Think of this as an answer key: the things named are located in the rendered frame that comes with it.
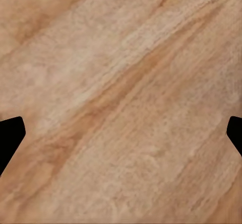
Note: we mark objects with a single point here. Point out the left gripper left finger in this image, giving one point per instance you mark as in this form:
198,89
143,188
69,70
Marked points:
12,132

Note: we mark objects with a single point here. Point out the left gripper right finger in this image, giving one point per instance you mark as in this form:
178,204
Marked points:
234,132

